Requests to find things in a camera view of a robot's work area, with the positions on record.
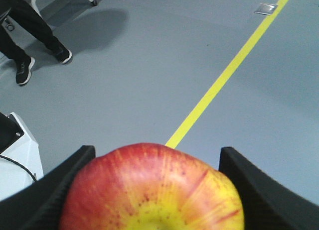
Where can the red yellow apple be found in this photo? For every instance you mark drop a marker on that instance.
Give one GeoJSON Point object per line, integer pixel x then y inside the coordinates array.
{"type": "Point", "coordinates": [149, 186]}

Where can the silver floor socket plate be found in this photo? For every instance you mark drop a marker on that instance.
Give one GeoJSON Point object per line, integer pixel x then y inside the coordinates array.
{"type": "Point", "coordinates": [266, 8]}

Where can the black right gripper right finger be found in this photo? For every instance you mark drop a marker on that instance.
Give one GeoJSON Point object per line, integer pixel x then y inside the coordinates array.
{"type": "Point", "coordinates": [267, 204]}

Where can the black trouser legs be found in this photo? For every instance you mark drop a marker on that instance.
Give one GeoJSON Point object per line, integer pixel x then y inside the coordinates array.
{"type": "Point", "coordinates": [32, 22]}

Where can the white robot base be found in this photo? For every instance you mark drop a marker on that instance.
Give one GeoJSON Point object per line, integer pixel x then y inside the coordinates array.
{"type": "Point", "coordinates": [20, 163]}

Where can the black sneaker left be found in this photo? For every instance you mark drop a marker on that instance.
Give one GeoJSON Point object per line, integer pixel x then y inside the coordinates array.
{"type": "Point", "coordinates": [24, 70]}

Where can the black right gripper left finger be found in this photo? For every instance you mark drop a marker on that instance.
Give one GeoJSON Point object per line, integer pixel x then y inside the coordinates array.
{"type": "Point", "coordinates": [39, 206]}

